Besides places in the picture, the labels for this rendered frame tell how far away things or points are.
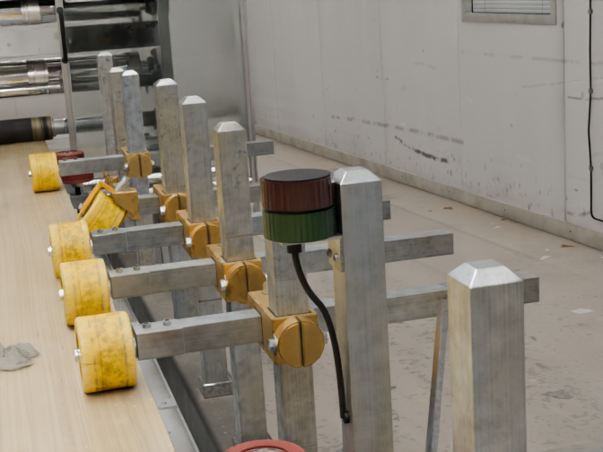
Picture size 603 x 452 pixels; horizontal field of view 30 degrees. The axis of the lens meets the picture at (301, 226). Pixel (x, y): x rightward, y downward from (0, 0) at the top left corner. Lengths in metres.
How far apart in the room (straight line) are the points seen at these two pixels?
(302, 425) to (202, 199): 0.52
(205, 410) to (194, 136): 0.40
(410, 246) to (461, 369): 0.83
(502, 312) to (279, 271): 0.51
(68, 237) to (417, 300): 0.60
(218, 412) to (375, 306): 0.77
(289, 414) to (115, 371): 0.19
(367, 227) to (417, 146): 5.88
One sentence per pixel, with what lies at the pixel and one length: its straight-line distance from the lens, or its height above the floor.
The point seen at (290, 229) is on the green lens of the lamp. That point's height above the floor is 1.12.
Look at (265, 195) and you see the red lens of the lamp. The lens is 0.89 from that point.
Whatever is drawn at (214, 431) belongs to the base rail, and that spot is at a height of 0.70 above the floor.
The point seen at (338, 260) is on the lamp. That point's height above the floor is 1.09.
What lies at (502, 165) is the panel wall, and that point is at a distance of 5.95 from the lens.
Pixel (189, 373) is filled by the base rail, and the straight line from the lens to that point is 1.83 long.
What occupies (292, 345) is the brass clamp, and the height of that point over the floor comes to 0.95.
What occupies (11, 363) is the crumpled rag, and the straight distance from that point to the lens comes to 1.32.
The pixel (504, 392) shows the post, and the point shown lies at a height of 1.06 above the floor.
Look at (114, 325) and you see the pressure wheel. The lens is 1.18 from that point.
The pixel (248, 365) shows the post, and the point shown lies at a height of 0.83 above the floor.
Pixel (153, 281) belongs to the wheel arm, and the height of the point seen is 0.95.
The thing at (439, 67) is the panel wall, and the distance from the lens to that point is 6.45.
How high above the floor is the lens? 1.32
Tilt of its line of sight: 13 degrees down
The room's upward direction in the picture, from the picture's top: 4 degrees counter-clockwise
